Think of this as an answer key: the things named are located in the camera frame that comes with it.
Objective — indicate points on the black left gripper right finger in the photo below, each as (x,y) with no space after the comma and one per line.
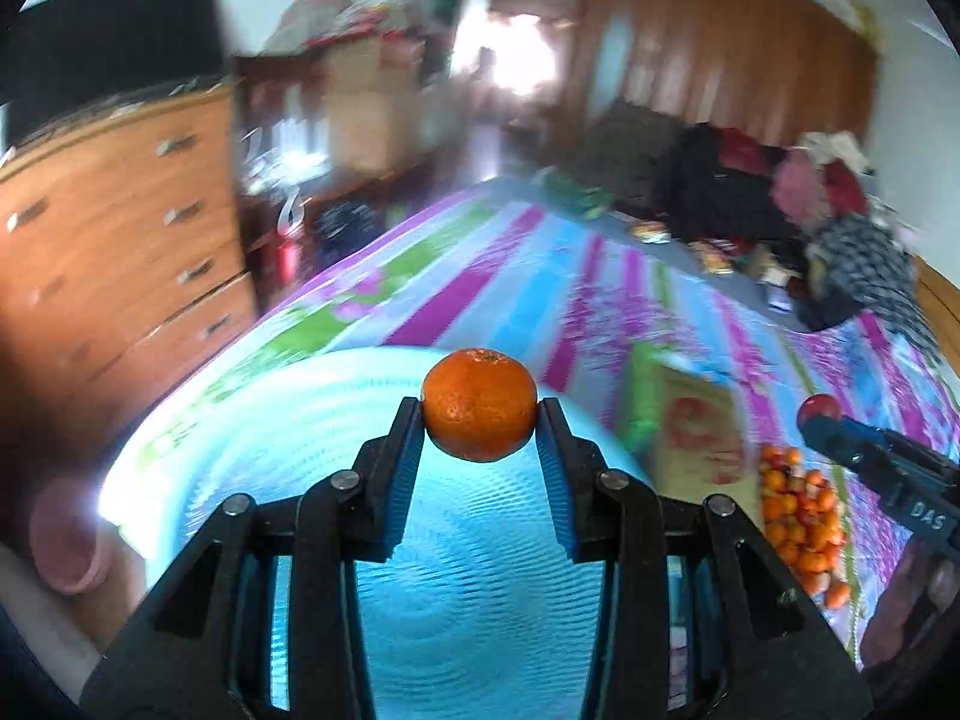
(699,617)

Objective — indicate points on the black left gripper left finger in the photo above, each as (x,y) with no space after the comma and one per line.
(258,616)

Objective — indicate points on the orange mandarin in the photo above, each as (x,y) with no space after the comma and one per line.
(479,405)

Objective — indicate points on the small red tomato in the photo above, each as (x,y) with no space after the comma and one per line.
(818,406)

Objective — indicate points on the cardboard fruit box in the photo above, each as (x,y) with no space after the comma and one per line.
(685,430)

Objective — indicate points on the blue plastic basket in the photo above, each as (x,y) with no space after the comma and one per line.
(478,614)

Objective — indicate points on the pile of clothes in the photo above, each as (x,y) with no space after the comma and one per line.
(801,212)

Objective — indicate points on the wooden chest of drawers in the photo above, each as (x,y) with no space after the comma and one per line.
(122,267)

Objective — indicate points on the colourful floral bed sheet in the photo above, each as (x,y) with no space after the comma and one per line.
(491,268)

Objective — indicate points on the wooden wardrobe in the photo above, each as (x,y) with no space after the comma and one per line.
(772,68)

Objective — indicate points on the stacked cardboard boxes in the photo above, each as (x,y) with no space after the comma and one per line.
(370,55)

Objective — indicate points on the black television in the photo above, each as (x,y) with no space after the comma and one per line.
(65,56)

